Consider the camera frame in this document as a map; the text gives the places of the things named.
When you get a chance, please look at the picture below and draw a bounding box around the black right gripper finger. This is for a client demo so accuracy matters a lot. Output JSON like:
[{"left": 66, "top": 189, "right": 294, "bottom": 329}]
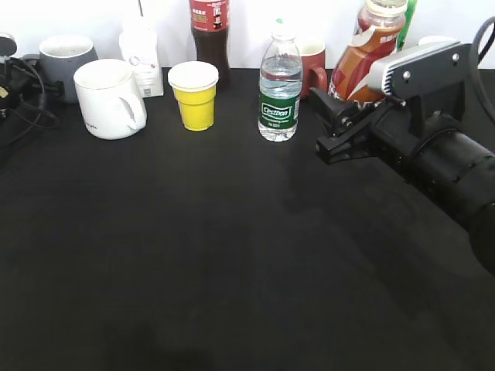
[
  {"left": 316, "top": 130, "right": 374, "bottom": 165},
  {"left": 308, "top": 87, "right": 367, "bottom": 134}
]

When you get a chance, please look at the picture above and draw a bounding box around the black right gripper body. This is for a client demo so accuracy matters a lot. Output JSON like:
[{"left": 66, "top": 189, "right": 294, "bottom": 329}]
[{"left": 357, "top": 102, "right": 429, "bottom": 174}]

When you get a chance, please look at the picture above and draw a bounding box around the orange iced tea bottle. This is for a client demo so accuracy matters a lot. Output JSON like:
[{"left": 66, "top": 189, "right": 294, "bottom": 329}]
[{"left": 329, "top": 0, "right": 408, "bottom": 105}]

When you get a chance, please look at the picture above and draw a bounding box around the grey ceramic mug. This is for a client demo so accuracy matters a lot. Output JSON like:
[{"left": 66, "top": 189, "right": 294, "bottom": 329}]
[{"left": 39, "top": 35, "right": 98, "bottom": 104}]

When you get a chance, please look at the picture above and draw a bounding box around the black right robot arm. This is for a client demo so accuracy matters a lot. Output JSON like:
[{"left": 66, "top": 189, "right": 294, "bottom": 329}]
[{"left": 308, "top": 88, "right": 494, "bottom": 273}]

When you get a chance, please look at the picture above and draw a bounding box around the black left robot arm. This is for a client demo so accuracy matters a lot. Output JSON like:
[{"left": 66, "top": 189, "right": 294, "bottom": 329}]
[{"left": 1, "top": 32, "right": 44, "bottom": 124}]

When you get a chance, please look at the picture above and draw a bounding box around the red ceramic mug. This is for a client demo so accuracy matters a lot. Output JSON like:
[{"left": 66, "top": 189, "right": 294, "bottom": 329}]
[{"left": 297, "top": 39, "right": 329, "bottom": 100}]

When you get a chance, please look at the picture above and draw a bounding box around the black mug white inside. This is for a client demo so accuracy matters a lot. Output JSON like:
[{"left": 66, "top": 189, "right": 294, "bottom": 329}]
[{"left": 417, "top": 36, "right": 460, "bottom": 49}]

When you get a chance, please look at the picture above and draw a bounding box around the green sprite bottle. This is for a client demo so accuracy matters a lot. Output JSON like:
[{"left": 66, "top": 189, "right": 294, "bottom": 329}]
[{"left": 396, "top": 0, "right": 417, "bottom": 51}]

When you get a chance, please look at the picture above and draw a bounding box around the white mug with script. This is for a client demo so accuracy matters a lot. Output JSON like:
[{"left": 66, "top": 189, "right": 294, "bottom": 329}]
[{"left": 73, "top": 59, "right": 147, "bottom": 140}]

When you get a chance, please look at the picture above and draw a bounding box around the clear water bottle green label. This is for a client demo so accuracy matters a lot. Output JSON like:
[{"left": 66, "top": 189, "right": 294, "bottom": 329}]
[{"left": 258, "top": 18, "right": 303, "bottom": 142}]

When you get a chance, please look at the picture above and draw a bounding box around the yellow paper cup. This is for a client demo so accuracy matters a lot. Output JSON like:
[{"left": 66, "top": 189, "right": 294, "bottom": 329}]
[{"left": 167, "top": 61, "right": 219, "bottom": 131}]

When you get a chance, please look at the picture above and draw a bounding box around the cola bottle red label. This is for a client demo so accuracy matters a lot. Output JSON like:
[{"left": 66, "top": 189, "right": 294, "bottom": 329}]
[{"left": 189, "top": 0, "right": 230, "bottom": 89}]

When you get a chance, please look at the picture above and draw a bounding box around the white milk carton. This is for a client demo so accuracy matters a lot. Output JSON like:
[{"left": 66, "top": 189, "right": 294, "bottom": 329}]
[{"left": 118, "top": 1, "right": 164, "bottom": 98}]

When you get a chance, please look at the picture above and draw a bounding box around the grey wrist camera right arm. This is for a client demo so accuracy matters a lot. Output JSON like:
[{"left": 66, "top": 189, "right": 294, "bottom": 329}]
[{"left": 367, "top": 40, "right": 471, "bottom": 134}]

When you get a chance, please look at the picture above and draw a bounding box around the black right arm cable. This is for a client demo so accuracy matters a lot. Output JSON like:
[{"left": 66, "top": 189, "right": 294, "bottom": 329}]
[{"left": 469, "top": 15, "right": 495, "bottom": 104}]

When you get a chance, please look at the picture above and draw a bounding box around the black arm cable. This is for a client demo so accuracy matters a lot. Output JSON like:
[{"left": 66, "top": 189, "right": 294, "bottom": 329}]
[
  {"left": 469, "top": 15, "right": 495, "bottom": 104},
  {"left": 0, "top": 57, "right": 65, "bottom": 148}
]

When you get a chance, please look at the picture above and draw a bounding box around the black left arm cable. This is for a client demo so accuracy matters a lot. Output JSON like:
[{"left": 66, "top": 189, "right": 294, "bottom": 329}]
[{"left": 0, "top": 57, "right": 65, "bottom": 148}]

